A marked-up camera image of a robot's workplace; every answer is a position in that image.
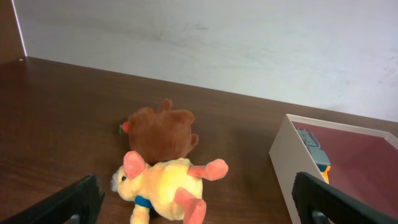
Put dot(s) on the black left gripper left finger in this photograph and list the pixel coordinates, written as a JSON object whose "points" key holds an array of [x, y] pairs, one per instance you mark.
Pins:
{"points": [[82, 198]]}

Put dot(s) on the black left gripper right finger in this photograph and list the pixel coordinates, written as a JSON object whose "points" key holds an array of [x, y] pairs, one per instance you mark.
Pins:
{"points": [[319, 203]]}

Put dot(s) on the grey yellow toy car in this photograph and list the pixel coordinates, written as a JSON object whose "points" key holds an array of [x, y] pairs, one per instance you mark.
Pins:
{"points": [[318, 155]]}

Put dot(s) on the yellow plush duck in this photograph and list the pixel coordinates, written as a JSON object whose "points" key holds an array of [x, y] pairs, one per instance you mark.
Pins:
{"points": [[173, 188]]}

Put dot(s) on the brown plush toy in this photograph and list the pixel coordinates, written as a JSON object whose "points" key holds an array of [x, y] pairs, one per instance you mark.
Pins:
{"points": [[160, 135]]}

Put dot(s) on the white cardboard box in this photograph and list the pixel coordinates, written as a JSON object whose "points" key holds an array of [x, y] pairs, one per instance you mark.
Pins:
{"points": [[363, 161]]}

